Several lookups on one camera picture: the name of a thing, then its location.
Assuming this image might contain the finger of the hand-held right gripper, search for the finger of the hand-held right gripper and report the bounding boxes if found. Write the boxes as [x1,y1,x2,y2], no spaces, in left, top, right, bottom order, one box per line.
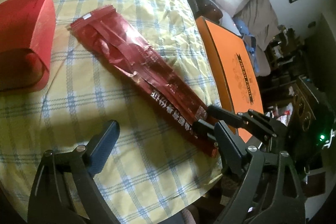
[207,105,286,141]
[193,120,218,141]

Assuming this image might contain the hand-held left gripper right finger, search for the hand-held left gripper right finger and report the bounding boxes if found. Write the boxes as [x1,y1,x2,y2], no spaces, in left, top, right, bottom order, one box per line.
[214,120,307,224]

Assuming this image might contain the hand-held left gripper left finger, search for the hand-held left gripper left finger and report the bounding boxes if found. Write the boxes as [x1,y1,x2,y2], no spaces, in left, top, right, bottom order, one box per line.
[28,120,121,224]

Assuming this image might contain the long red foil packet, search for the long red foil packet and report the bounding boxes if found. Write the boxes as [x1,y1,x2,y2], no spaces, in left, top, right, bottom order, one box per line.
[66,5,219,157]

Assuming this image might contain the yellow checked tablecloth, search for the yellow checked tablecloth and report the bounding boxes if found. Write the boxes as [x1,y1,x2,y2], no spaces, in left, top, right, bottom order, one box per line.
[0,0,229,223]

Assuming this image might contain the flat orange box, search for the flat orange box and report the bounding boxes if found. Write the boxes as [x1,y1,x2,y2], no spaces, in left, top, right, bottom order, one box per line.
[195,16,264,143]

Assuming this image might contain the blue plush toy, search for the blue plush toy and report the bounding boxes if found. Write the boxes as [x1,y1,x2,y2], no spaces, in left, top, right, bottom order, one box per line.
[234,17,259,52]

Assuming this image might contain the beige covered sofa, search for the beige covered sofa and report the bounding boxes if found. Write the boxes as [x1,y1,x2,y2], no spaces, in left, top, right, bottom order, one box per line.
[210,0,280,76]

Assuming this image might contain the red rounded box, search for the red rounded box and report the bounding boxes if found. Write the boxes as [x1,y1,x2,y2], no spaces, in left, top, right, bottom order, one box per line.
[0,0,56,92]

